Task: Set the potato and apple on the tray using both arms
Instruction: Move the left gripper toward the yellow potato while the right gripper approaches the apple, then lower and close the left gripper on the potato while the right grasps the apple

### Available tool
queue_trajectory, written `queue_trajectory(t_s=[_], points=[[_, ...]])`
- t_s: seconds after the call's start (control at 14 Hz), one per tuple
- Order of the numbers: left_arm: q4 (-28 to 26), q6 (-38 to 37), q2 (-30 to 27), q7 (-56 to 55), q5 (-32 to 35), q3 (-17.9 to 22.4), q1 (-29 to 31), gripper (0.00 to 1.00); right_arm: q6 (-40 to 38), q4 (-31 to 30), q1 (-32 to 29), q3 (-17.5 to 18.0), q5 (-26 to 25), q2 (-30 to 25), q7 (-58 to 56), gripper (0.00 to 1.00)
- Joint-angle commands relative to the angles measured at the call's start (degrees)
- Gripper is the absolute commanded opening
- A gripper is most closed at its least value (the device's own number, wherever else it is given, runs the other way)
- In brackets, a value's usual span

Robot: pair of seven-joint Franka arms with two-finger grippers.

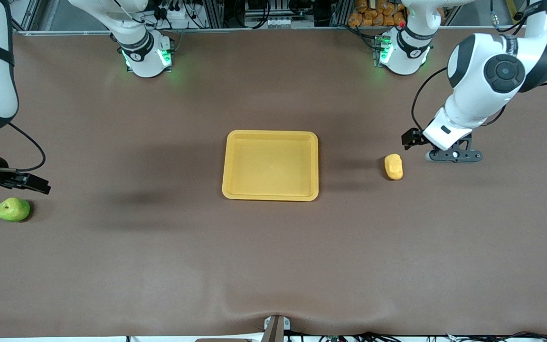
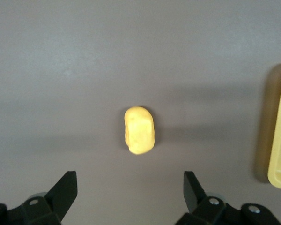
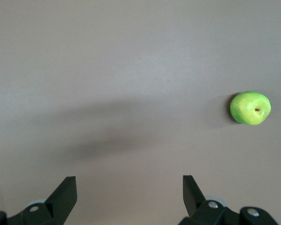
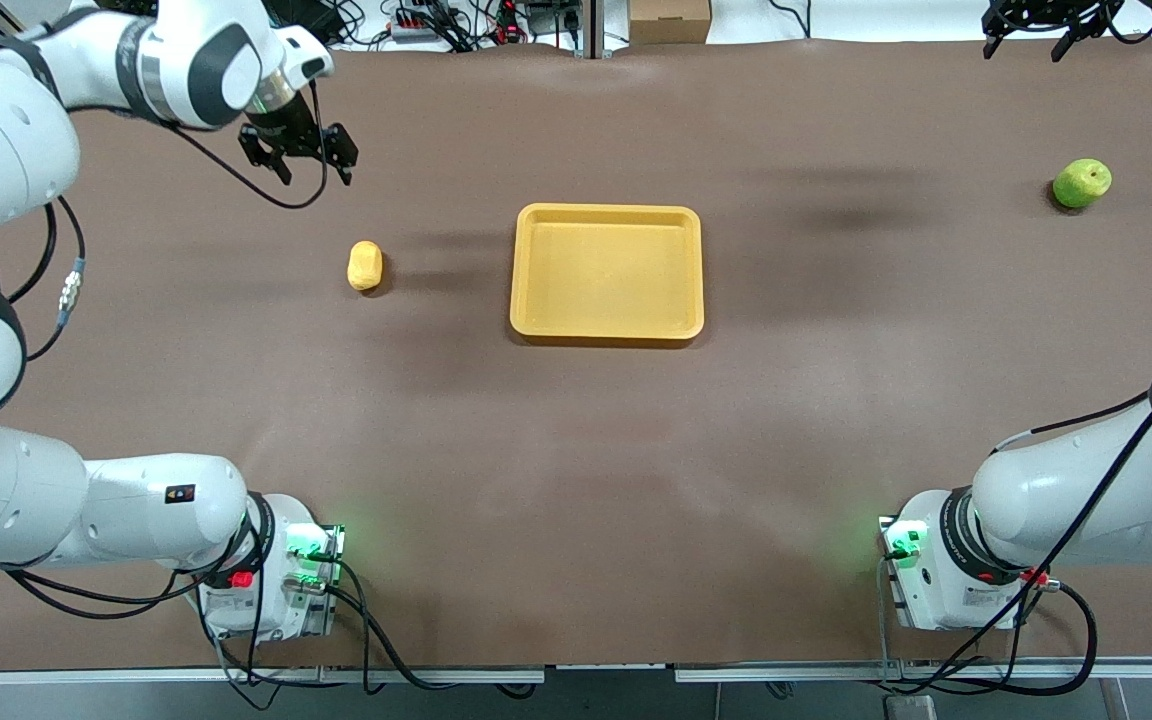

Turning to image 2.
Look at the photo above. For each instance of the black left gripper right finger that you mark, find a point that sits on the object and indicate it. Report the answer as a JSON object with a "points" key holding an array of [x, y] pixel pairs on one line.
{"points": [[194, 199]]}

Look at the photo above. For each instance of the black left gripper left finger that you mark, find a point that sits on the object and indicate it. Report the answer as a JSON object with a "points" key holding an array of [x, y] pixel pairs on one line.
{"points": [[59, 199]]}

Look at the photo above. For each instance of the yellow potato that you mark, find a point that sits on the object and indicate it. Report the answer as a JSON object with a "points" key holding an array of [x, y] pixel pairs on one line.
{"points": [[139, 131]]}

